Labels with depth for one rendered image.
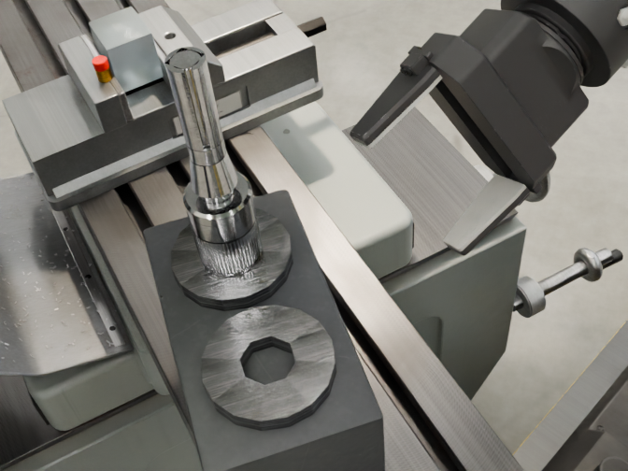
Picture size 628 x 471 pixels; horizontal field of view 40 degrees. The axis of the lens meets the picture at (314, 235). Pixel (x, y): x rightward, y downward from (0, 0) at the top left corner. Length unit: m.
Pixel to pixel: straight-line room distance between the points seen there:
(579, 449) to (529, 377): 0.76
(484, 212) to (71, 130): 0.54
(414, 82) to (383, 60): 2.06
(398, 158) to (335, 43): 1.43
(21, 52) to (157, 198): 0.35
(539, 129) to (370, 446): 0.23
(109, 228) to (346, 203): 0.30
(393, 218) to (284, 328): 0.49
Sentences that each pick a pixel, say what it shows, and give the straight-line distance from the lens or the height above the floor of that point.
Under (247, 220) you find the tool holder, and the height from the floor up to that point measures 1.17.
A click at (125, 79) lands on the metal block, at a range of 0.97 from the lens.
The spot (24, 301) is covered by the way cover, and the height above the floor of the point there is 0.86.
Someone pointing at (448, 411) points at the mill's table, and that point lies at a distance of 0.78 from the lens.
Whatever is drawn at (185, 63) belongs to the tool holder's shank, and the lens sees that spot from 0.51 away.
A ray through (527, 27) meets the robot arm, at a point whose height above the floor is 1.28.
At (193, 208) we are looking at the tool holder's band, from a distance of 0.58.
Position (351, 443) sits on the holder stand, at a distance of 0.58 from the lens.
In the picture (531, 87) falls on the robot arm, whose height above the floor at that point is 1.25.
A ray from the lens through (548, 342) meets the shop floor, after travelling 1.94.
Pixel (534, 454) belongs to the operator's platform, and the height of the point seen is 0.40.
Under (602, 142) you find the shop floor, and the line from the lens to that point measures 2.37.
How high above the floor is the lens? 1.60
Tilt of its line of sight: 50 degrees down
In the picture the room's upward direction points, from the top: 7 degrees counter-clockwise
